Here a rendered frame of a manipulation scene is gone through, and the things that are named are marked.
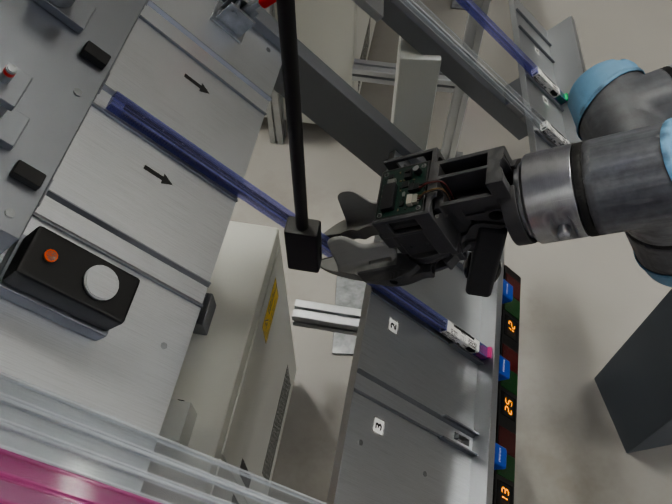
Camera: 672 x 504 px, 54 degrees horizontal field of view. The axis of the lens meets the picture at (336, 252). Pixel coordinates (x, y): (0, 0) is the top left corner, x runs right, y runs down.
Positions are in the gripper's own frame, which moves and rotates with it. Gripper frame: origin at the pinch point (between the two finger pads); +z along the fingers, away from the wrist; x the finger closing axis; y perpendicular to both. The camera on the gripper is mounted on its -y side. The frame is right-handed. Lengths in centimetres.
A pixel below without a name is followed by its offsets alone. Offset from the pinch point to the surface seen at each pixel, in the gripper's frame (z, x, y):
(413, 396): -2.9, 9.4, -14.5
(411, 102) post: 4.7, -39.5, -16.6
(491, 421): -7.7, 8.4, -24.3
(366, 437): -1.4, 15.8, -8.9
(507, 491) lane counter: -6.7, 13.5, -33.1
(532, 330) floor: 12, -44, -98
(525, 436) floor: 13, -17, -98
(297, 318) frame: 40, -21, -44
